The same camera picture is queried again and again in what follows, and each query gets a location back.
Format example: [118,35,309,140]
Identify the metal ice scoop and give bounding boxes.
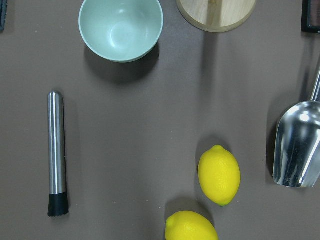
[272,72,320,188]

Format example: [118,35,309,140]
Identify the yellow lemon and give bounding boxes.
[198,145,241,207]
[165,211,219,240]

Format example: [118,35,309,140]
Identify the black framed glass rack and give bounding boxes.
[301,0,320,34]

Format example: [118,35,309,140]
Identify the round wooden glass stand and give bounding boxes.
[176,0,257,33]

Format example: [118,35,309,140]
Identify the mint green bowl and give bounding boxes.
[78,0,164,63]

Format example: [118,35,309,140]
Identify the grey folded cloth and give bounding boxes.
[0,0,8,32]

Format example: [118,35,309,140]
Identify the upper yellow lemon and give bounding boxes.
[198,145,241,207]

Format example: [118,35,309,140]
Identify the lower yellow lemon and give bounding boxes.
[165,211,219,240]

